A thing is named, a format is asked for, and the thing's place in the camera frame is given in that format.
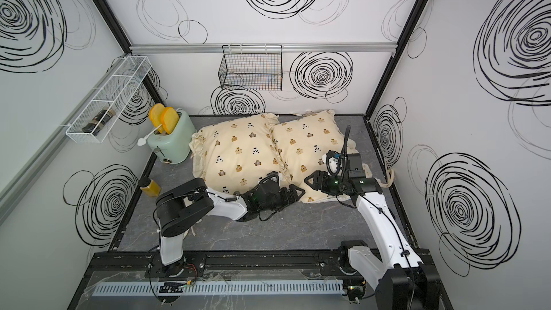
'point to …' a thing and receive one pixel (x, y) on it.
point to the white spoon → (143, 141)
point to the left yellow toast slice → (155, 113)
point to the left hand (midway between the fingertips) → (301, 197)
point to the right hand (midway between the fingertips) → (312, 183)
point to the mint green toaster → (176, 146)
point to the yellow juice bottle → (149, 187)
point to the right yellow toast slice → (169, 118)
